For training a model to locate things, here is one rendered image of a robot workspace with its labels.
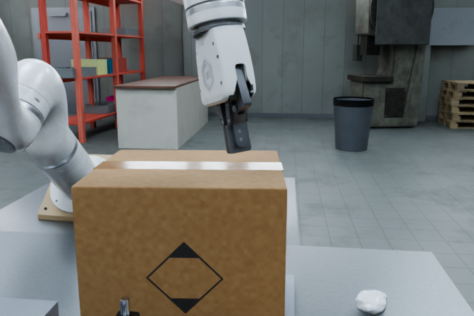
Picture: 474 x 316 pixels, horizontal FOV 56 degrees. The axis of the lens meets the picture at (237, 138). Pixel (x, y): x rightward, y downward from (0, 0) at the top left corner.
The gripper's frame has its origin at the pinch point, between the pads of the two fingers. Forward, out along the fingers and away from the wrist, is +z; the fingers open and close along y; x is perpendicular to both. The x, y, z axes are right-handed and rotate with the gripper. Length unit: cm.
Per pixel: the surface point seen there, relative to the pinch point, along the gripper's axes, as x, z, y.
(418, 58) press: 570, -54, -507
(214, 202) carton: -5.1, 8.2, 0.1
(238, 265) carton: -2.9, 17.8, -0.3
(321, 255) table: 30, 32, -32
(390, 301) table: 30.4, 36.8, -10.3
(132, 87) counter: 96, -69, -538
